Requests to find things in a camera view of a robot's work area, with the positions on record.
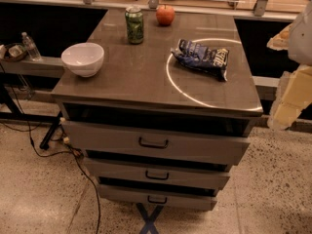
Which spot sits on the blue chip bag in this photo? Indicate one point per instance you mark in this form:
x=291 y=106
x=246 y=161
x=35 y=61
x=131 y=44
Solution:
x=202 y=58

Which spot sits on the red apple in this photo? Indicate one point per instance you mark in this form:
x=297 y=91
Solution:
x=165 y=15

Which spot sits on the bottom grey drawer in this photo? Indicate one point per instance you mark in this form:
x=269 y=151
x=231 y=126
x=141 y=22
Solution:
x=119 y=193

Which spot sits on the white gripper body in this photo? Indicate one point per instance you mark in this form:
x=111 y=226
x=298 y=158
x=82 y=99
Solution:
x=302 y=41

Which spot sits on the white bowl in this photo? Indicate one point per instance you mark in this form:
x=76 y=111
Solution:
x=83 y=59

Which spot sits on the grey drawer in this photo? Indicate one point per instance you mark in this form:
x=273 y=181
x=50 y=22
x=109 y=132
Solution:
x=119 y=193
x=223 y=150
x=131 y=173

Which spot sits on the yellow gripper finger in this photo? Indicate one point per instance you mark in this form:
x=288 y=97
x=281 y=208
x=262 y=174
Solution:
x=294 y=93
x=281 y=40

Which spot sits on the grey side shelf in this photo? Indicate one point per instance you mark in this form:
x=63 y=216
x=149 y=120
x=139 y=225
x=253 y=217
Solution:
x=47 y=67

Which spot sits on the grey drawer cabinet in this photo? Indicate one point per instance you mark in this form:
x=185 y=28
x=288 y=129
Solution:
x=143 y=86

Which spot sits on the middle grey drawer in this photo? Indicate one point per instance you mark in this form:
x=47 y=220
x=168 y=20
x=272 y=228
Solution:
x=131 y=173

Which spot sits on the dark bowl with items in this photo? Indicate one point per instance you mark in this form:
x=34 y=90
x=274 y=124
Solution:
x=12 y=52

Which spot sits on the top grey drawer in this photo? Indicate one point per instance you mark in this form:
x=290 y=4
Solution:
x=223 y=150

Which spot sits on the clear water bottle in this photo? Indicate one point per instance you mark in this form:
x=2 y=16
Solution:
x=30 y=46

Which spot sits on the green soda can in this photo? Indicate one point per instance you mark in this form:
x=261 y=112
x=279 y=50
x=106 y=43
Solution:
x=134 y=22

